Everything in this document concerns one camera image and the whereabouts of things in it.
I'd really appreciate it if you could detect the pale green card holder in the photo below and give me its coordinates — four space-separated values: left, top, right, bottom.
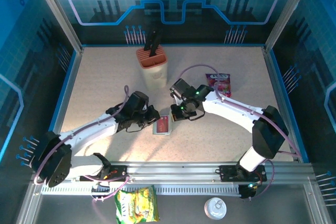
152 114 173 136

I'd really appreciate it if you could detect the yellow green candy bag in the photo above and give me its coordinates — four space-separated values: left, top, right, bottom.
114 185 161 224

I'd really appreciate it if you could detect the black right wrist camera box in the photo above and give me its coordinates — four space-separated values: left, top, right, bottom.
170 78 196 99

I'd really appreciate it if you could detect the aluminium mounting rail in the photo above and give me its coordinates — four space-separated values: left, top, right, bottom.
33 161 317 184

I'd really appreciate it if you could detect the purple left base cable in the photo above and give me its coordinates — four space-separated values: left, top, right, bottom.
89 174 131 202

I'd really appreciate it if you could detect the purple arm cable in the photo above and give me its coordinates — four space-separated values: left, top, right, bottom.
178 63 302 158
33 85 130 185

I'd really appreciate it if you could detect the aluminium frame post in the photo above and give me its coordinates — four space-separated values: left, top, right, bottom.
29 0 84 53
264 0 317 53

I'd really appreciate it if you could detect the black handled knife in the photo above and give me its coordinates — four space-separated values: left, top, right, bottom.
149 30 163 58
143 29 158 51

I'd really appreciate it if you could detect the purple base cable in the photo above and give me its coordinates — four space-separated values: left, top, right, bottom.
89 174 131 202
251 159 276 199

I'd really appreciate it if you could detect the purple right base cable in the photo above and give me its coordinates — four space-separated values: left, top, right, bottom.
251 159 276 199

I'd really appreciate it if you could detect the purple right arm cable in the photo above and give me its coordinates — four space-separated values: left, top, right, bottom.
178 63 302 158

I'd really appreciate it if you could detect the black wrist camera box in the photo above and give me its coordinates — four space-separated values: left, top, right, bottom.
170 78 196 99
127 90 150 116

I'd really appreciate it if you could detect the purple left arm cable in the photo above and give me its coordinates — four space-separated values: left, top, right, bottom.
33 85 130 185

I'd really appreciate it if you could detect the purple berries candy bag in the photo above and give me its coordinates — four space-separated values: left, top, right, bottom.
205 73 232 98

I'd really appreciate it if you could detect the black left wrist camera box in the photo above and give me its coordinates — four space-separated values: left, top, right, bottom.
127 90 150 116

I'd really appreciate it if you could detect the cream knife block terracotta top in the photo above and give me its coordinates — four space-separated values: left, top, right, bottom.
135 45 169 91

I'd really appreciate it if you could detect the black controller box green light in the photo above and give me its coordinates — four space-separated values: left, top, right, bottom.
238 182 260 200

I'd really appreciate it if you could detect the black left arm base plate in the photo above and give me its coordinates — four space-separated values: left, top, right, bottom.
80 165 132 183

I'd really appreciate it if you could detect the slotted white cable duct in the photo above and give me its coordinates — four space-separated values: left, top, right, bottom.
40 184 242 196

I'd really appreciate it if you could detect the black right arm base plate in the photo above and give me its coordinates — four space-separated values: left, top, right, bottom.
219 165 268 183

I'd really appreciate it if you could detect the white tin can pull tab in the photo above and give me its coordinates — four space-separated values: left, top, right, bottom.
204 197 227 220

